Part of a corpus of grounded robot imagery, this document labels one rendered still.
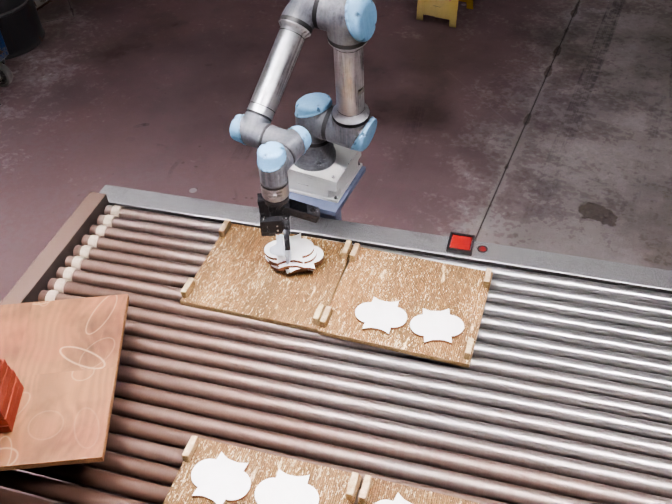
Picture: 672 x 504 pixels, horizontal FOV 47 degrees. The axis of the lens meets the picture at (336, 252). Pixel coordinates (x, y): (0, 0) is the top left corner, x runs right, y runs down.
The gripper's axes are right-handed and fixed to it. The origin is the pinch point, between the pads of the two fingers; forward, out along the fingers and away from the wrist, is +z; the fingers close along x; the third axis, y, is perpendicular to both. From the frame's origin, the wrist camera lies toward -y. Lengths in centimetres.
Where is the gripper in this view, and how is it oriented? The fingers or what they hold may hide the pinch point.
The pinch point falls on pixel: (289, 248)
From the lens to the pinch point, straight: 223.7
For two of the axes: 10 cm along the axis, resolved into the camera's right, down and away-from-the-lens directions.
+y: -10.0, 0.8, -0.3
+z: 0.4, 7.3, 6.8
